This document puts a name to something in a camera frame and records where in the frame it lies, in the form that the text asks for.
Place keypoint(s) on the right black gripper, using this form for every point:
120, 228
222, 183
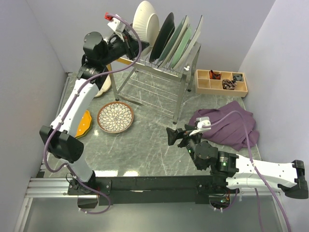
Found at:
174, 134

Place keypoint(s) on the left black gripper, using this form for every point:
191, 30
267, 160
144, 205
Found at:
131, 45

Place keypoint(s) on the floral patterned plate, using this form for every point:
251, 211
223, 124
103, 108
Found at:
146, 23
115, 117

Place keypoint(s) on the dark brown rimmed plate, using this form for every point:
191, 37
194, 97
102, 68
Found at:
165, 33

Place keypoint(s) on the cream divided plate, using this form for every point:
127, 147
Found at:
106, 86

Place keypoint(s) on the orange dotted scalloped plate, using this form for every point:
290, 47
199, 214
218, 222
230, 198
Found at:
86, 120

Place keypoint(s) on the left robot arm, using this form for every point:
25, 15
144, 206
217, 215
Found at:
94, 67

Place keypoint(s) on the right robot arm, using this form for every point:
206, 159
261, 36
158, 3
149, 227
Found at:
236, 171

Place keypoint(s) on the steel dish rack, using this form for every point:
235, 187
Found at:
160, 89

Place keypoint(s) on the dark teal round plate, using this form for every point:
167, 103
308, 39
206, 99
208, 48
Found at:
173, 42

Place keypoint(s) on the light green plate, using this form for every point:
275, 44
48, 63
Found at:
181, 47

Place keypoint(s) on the cream square plate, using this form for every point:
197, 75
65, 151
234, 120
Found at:
179, 41

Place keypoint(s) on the white square plate black rim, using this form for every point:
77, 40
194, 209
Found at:
192, 42

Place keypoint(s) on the purple cloth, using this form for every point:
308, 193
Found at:
230, 131

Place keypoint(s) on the black base beam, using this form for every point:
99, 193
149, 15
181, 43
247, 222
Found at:
162, 189

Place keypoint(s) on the wooden compartment tray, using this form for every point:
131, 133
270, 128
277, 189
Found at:
205, 85

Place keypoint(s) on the orange black item in tray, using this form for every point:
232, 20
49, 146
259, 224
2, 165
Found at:
215, 75

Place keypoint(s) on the patterned cloth item in tray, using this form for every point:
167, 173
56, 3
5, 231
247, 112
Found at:
229, 84

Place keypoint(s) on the grey item in tray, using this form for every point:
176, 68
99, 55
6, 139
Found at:
238, 77

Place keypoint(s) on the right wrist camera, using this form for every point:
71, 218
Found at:
203, 124

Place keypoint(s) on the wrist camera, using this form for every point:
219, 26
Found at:
203, 124
116, 25

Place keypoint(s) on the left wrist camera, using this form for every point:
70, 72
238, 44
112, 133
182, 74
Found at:
116, 25

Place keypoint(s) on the aluminium rail frame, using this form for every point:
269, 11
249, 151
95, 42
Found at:
46, 188

